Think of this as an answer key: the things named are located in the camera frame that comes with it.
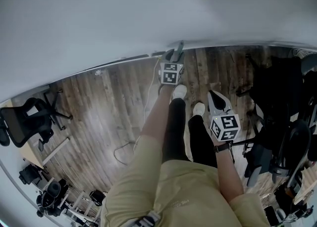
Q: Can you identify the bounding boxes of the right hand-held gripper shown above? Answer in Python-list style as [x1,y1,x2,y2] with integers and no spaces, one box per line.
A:
[207,90,242,143]

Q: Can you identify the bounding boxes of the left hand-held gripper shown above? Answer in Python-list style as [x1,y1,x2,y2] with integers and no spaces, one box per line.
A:
[159,48,186,85]

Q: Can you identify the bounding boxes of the person's right forearm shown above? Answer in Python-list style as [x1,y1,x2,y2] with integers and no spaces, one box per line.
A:
[214,144,245,201]

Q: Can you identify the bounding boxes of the person's left forearm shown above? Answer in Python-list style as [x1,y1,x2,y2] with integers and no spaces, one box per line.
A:
[140,84,174,142]

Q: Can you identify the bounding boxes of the person's right white shoe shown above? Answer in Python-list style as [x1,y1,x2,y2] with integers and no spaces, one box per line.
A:
[192,102,206,117]

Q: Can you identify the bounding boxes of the person's black trousers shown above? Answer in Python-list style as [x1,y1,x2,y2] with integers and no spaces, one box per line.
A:
[162,97,218,170]

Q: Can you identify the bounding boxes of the black mesh office chair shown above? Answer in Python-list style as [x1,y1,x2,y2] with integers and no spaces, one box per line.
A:
[236,54,307,133]

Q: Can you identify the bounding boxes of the person's olive shirt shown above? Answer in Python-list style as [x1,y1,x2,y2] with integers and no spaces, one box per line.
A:
[100,136,264,227]

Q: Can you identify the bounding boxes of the wooden slat rack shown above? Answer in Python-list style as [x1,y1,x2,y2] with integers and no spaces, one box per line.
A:
[293,164,317,206]

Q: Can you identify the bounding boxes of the black office chair with headrest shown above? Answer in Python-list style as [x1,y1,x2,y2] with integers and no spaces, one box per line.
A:
[0,90,73,149]

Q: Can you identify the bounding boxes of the cluttered equipment shelf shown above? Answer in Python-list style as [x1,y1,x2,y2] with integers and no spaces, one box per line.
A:
[18,164,107,226]

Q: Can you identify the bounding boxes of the long white floor cable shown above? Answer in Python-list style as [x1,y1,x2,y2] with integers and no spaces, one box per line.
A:
[133,57,162,151]

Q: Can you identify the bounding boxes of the grey harness strap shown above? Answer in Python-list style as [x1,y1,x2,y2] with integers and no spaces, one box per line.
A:
[133,210,161,227]

